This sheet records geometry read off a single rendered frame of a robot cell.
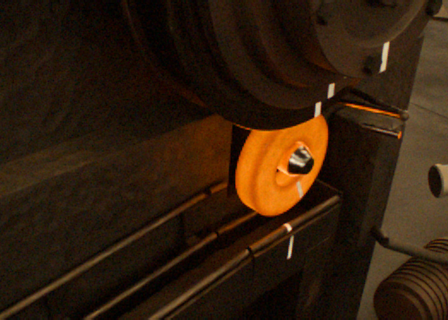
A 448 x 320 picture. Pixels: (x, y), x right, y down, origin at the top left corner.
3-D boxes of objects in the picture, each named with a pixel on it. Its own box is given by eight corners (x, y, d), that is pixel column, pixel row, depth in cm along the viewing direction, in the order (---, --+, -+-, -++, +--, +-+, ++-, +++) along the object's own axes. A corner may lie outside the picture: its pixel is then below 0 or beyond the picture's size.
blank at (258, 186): (221, 157, 75) (241, 168, 73) (300, 77, 81) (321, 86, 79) (249, 226, 87) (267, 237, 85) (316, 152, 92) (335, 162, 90)
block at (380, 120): (308, 227, 112) (327, 109, 100) (334, 210, 117) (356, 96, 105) (356, 256, 106) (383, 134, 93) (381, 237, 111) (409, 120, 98)
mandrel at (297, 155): (232, 110, 92) (215, 135, 92) (218, 97, 88) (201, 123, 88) (323, 158, 82) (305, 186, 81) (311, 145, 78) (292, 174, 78)
